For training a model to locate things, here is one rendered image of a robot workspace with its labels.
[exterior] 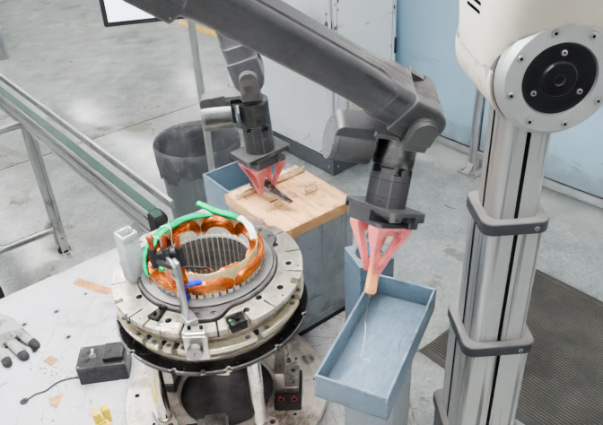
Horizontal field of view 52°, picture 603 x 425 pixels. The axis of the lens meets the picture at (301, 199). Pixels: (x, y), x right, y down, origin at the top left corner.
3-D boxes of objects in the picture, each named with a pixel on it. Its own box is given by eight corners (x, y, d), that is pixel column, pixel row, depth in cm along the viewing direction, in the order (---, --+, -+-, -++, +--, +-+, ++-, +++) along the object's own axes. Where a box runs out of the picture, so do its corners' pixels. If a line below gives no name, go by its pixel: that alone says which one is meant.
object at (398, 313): (382, 523, 98) (388, 399, 83) (320, 497, 102) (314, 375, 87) (426, 405, 117) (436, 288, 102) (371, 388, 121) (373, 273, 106)
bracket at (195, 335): (188, 351, 95) (183, 325, 92) (212, 351, 94) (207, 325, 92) (187, 360, 93) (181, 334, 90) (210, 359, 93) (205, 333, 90)
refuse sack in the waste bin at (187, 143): (149, 204, 292) (135, 138, 274) (217, 176, 313) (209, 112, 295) (193, 238, 267) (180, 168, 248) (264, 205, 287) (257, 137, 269)
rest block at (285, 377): (275, 394, 115) (273, 374, 113) (276, 370, 120) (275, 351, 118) (298, 393, 115) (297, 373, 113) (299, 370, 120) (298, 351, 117)
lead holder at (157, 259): (150, 266, 89) (145, 247, 88) (173, 255, 92) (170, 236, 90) (163, 278, 87) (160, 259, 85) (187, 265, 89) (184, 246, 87)
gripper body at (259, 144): (231, 160, 122) (224, 126, 118) (272, 142, 127) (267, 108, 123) (249, 171, 118) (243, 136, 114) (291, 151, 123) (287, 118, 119)
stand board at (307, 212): (225, 203, 132) (223, 194, 131) (295, 173, 142) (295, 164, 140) (281, 244, 118) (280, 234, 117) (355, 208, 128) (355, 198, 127)
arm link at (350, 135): (444, 126, 76) (430, 80, 81) (356, 112, 73) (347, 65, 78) (406, 188, 85) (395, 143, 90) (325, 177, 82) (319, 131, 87)
